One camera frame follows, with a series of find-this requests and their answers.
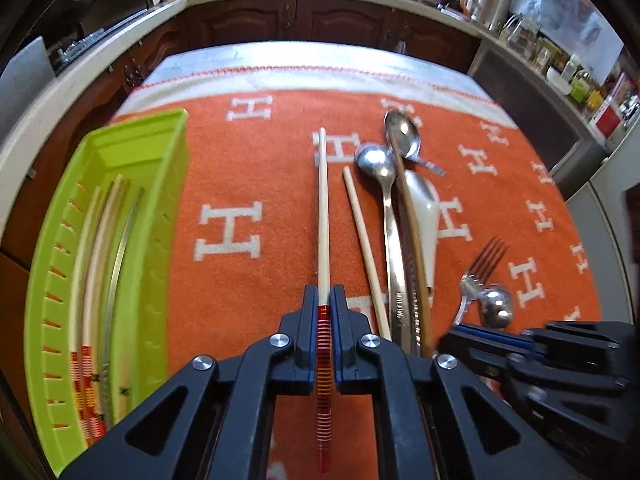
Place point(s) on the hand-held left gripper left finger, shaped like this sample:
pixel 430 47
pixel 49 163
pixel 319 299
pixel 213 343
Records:
pixel 309 330

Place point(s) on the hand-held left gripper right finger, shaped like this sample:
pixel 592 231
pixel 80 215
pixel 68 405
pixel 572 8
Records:
pixel 340 335

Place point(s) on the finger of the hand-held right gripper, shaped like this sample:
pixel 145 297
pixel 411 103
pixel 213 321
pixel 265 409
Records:
pixel 475 352
pixel 575 335

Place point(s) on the small steel spoon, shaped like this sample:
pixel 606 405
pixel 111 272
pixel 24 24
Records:
pixel 495 305

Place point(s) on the twisted metal chopstick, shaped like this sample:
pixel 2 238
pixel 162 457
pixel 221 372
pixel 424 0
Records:
pixel 411 310

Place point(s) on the steel fork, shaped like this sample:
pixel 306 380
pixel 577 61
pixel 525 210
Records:
pixel 482 265

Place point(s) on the white ceramic spoon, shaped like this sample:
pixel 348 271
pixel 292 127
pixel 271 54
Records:
pixel 427 210

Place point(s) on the large round steel spoon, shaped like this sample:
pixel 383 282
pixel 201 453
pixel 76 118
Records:
pixel 375 162

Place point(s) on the oval steel spoon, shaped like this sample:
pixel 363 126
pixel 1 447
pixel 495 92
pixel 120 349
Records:
pixel 402 130

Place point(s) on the green plastic utensil tray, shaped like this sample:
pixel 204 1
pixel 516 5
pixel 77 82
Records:
pixel 150 170

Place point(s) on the white refrigerator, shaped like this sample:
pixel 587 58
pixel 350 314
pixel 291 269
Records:
pixel 605 240

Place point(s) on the orange patterned blanket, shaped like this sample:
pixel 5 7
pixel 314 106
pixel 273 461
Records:
pixel 260 150

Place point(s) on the white jar red label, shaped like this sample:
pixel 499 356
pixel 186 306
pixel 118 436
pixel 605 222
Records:
pixel 606 121

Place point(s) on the grey cabinet appliance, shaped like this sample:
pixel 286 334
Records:
pixel 530 110

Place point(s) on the green label bottle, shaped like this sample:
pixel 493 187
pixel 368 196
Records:
pixel 581 90

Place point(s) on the white bowl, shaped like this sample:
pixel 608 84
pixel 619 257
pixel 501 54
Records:
pixel 557 82

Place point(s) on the light blue tablecloth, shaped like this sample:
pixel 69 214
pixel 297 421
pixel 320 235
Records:
pixel 280 55

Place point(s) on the hanging plastic bag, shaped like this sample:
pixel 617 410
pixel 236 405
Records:
pixel 400 46

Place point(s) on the glass pitcher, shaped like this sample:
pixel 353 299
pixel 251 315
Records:
pixel 517 30

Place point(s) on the white kitchen countertop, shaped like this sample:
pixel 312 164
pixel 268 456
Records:
pixel 75 75

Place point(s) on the black gas stove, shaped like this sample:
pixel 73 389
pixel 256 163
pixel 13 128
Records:
pixel 90 42

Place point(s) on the stainless steel panel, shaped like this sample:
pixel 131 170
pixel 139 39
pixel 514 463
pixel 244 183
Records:
pixel 25 85

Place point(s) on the wall poster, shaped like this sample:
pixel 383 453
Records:
pixel 570 15

